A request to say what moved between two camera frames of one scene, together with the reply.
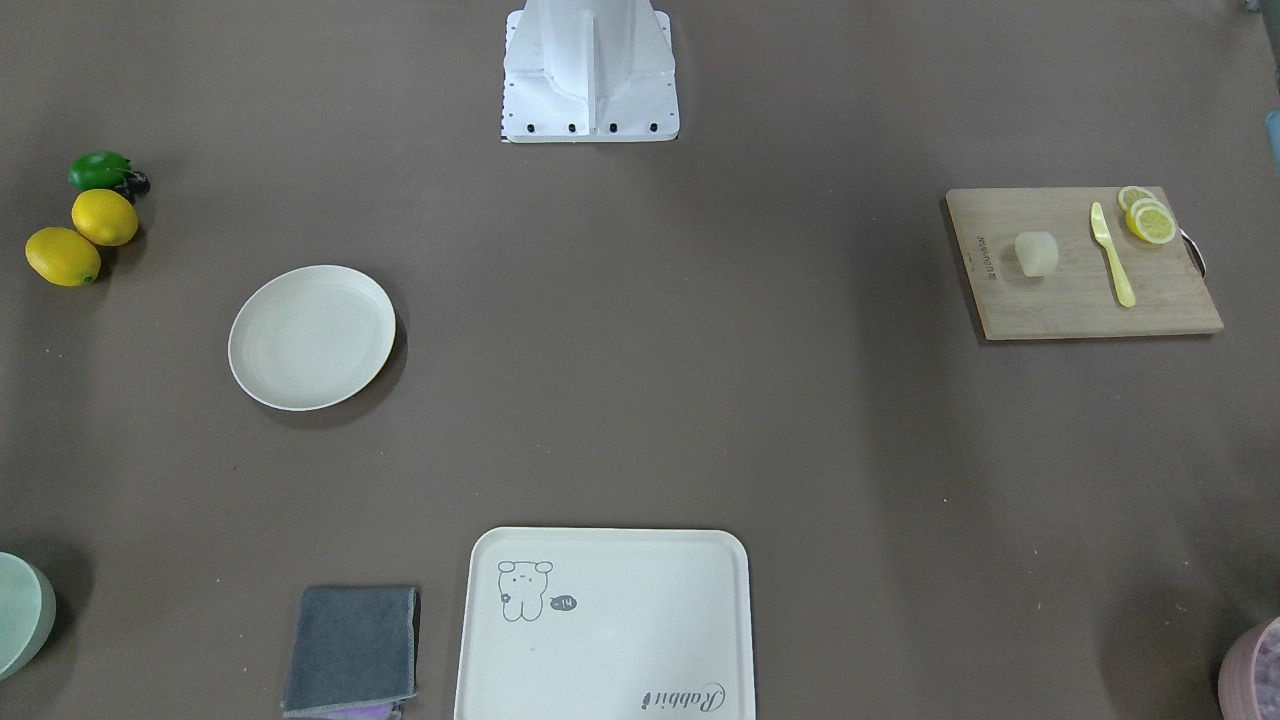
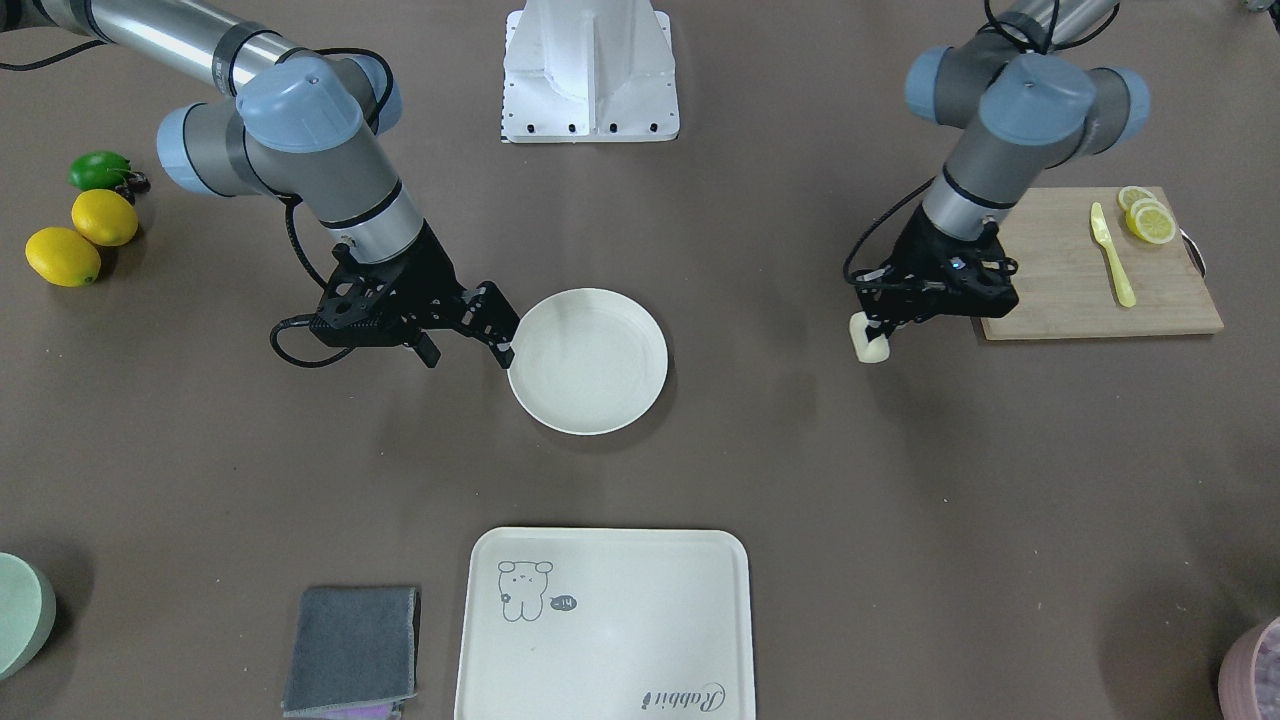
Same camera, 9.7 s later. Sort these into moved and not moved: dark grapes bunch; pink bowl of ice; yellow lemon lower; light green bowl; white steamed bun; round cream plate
Moved: round cream plate; white steamed bun
Not moved: light green bowl; yellow lemon lower; pink bowl of ice; dark grapes bunch
